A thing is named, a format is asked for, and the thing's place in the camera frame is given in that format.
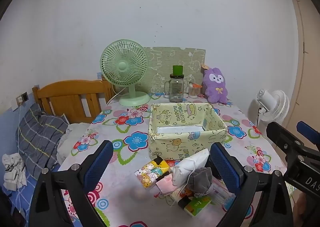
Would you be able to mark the cartoon print storage box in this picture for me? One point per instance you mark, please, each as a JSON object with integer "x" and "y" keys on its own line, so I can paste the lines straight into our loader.
{"x": 175, "y": 144}

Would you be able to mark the pink packet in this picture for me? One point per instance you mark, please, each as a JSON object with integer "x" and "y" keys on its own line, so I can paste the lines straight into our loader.
{"x": 165, "y": 184}

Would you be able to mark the toothpick jar with orange lid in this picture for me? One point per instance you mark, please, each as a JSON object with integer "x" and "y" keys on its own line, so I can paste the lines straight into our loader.
{"x": 193, "y": 90}

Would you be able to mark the grey plaid pillow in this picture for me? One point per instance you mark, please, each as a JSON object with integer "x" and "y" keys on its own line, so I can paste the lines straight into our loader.
{"x": 37, "y": 137}

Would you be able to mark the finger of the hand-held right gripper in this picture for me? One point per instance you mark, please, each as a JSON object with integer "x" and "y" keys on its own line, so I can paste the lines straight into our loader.
{"x": 280, "y": 134}
{"x": 308, "y": 130}

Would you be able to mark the green patterned board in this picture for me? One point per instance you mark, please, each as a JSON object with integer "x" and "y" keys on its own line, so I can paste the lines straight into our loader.
{"x": 162, "y": 67}

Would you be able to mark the person's right hand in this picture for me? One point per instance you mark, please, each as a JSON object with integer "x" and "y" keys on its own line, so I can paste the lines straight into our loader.
{"x": 300, "y": 204}

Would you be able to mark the blue bed sheet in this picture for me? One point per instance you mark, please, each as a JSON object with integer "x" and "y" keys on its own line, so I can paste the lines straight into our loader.
{"x": 27, "y": 193}

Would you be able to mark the beige door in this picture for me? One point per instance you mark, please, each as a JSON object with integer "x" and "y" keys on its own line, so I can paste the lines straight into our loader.
{"x": 310, "y": 67}

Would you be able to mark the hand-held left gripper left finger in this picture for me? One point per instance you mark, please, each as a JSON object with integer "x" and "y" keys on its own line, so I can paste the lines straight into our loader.
{"x": 97, "y": 165}

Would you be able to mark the white bedding bundle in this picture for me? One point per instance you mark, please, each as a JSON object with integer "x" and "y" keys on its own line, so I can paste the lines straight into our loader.
{"x": 72, "y": 137}

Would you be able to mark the wall socket panel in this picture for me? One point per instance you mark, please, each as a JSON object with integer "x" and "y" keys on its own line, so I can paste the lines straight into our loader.
{"x": 23, "y": 97}

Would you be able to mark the purple plush bunny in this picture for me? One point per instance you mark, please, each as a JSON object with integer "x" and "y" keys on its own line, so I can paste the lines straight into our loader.
{"x": 216, "y": 87}

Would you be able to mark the wooden headboard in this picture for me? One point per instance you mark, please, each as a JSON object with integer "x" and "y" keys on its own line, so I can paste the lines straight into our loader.
{"x": 62, "y": 89}

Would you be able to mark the glass jar with green lid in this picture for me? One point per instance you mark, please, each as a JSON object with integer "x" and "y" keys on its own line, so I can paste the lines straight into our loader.
{"x": 176, "y": 89}

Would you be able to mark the cartoon animal tissue pack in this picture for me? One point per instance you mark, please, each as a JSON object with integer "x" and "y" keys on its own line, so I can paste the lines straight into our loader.
{"x": 150, "y": 172}

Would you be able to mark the white standing fan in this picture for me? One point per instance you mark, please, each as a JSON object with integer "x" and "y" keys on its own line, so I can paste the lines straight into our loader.
{"x": 275, "y": 107}

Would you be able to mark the green tissue pack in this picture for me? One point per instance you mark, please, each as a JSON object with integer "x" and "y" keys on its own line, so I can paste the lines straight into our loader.
{"x": 197, "y": 205}

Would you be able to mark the white pouch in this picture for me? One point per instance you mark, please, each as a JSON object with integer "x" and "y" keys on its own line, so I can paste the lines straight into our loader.
{"x": 190, "y": 164}

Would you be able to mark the clear plastic packet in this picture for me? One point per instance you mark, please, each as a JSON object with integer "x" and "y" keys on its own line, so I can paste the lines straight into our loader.
{"x": 220, "y": 192}

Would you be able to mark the green desk fan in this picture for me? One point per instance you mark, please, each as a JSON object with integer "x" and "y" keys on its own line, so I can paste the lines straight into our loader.
{"x": 122, "y": 66}

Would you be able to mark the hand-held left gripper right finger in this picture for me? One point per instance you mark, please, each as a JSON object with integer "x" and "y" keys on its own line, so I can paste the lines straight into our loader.
{"x": 225, "y": 165}

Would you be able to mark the white crumpled cloth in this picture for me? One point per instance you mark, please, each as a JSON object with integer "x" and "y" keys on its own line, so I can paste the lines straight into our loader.
{"x": 13, "y": 172}

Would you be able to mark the grey sock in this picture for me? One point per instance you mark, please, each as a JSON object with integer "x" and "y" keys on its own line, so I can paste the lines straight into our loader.
{"x": 200, "y": 179}

